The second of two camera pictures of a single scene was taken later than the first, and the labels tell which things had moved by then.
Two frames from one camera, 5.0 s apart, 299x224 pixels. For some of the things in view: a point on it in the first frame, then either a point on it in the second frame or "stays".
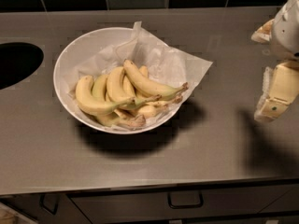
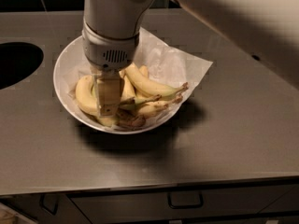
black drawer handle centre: x=185 y=199 stays
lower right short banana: x=149 y=110 stays
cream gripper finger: x=280 y=88 -> x=110 y=91
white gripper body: x=287 y=32 -> x=109 y=51
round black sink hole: x=18 y=60 stays
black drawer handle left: x=43 y=206 stays
